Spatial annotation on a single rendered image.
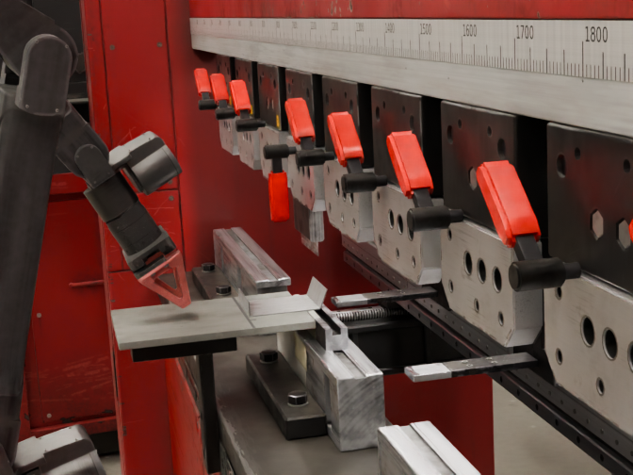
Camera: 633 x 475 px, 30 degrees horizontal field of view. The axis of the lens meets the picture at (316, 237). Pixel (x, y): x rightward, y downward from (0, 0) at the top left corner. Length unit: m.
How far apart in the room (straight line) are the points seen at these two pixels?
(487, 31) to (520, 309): 0.19
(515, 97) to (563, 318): 0.15
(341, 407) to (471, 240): 0.61
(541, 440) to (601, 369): 3.20
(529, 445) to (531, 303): 3.05
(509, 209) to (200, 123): 1.77
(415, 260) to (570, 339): 0.31
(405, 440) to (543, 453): 2.57
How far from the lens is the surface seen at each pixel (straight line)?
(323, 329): 1.54
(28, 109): 1.05
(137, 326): 1.62
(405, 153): 0.92
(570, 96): 0.71
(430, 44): 0.95
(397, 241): 1.06
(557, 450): 3.82
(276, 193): 1.46
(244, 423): 1.58
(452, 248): 0.92
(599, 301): 0.69
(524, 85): 0.78
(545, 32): 0.74
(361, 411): 1.46
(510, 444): 3.86
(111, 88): 2.44
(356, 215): 1.19
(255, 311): 1.64
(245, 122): 1.65
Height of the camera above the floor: 1.42
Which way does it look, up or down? 11 degrees down
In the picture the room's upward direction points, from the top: 3 degrees counter-clockwise
